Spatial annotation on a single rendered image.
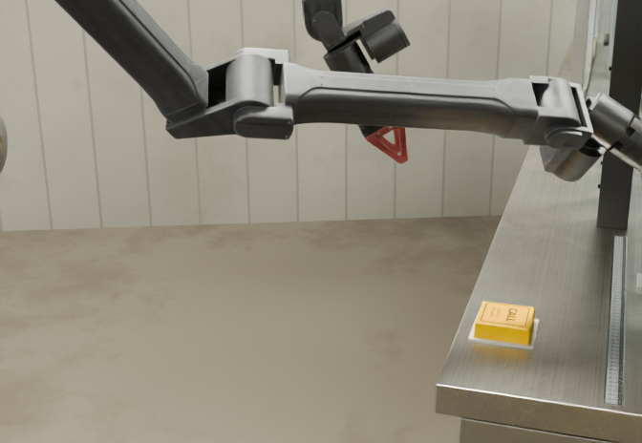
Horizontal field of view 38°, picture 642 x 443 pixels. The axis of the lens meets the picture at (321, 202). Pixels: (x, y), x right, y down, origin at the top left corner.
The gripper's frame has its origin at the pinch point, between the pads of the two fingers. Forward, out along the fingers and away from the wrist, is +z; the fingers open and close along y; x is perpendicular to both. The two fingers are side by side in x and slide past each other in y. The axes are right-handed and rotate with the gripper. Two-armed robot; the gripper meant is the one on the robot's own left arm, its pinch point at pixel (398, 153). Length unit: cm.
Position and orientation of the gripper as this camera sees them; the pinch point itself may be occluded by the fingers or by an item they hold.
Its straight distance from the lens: 148.8
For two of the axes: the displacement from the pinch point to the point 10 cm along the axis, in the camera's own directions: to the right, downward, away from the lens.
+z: 5.0, 8.1, 3.1
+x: -8.6, 4.9, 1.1
